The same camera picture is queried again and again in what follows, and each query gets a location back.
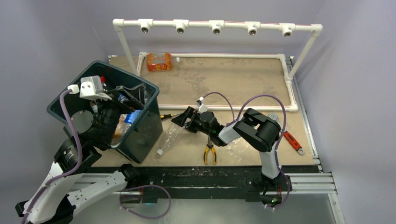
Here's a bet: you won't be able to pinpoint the purple cable loop front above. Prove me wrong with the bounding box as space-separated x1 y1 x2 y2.
119 184 172 220

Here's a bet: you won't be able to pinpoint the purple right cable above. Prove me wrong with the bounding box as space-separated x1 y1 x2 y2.
202 92 293 211

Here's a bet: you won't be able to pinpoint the white PVC pipe frame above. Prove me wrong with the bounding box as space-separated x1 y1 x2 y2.
113 19 323 112

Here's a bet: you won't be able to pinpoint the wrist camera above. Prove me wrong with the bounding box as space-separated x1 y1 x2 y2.
67 76 112 100
196 97 208 114

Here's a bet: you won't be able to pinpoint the yellow black tool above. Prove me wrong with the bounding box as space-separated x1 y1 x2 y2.
160 113 182 120

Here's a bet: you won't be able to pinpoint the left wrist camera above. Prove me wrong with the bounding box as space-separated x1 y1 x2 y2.
67 76 112 100

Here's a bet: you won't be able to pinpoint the red handled adjustable wrench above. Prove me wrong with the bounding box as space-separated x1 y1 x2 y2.
269 113 305 155

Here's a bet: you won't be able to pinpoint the blue label bottle back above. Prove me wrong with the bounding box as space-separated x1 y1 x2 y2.
124 110 142 124

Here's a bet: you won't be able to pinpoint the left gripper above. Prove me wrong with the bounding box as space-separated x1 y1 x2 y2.
93 83 146 147

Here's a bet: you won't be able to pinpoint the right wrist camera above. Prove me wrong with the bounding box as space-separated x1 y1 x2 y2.
196 97 208 114

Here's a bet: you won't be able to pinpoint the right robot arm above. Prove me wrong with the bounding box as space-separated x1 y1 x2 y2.
171 107 281 190

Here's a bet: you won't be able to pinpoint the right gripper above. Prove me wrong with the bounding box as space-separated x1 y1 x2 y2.
172 106 212 136

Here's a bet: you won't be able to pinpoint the yellow handled pliers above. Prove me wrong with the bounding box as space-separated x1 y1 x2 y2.
203 137 217 165

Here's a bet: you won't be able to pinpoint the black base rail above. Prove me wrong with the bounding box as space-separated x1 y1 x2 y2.
123 165 322 205

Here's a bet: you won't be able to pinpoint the large crushed orange label bottle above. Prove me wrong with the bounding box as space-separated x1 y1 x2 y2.
146 52 180 72

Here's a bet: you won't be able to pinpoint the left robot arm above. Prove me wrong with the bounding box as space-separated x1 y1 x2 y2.
15 81 145 224

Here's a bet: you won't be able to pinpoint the clear bottle white cap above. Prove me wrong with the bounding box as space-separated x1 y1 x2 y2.
156 122 184 156

